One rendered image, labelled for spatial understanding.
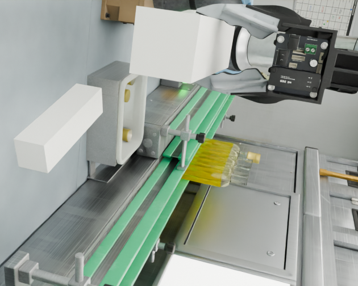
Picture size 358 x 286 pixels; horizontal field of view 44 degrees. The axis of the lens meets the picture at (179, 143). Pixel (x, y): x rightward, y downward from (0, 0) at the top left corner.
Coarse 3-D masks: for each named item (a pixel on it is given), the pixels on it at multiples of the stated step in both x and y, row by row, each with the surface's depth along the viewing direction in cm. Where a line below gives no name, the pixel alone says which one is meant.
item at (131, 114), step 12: (120, 84) 102; (144, 84) 116; (120, 96) 101; (132, 96) 118; (144, 96) 118; (120, 108) 102; (132, 108) 119; (144, 108) 119; (120, 120) 104; (132, 120) 121; (120, 132) 105; (132, 132) 122; (120, 144) 106; (132, 144) 119; (120, 156) 108
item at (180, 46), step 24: (144, 24) 40; (168, 24) 39; (192, 24) 39; (216, 24) 47; (144, 48) 40; (168, 48) 40; (192, 48) 39; (216, 48) 50; (144, 72) 41; (168, 72) 40; (192, 72) 40; (216, 72) 53
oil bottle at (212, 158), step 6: (198, 156) 139; (204, 156) 140; (210, 156) 140; (216, 156) 141; (222, 156) 141; (216, 162) 138; (222, 162) 137; (228, 162) 137; (234, 162) 139; (234, 168) 138
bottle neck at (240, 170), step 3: (237, 165) 140; (237, 168) 138; (240, 168) 138; (243, 168) 138; (246, 168) 138; (249, 168) 138; (234, 171) 138; (237, 171) 138; (240, 171) 138; (243, 171) 138; (246, 171) 138; (249, 171) 137; (240, 174) 138; (243, 174) 138; (246, 174) 138
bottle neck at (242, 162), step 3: (240, 159) 143; (243, 159) 143; (246, 159) 143; (249, 159) 143; (252, 159) 143; (237, 162) 143; (240, 162) 143; (243, 162) 143; (246, 162) 143; (249, 162) 143; (252, 162) 145; (240, 165) 144; (243, 165) 143; (246, 165) 143; (249, 165) 143
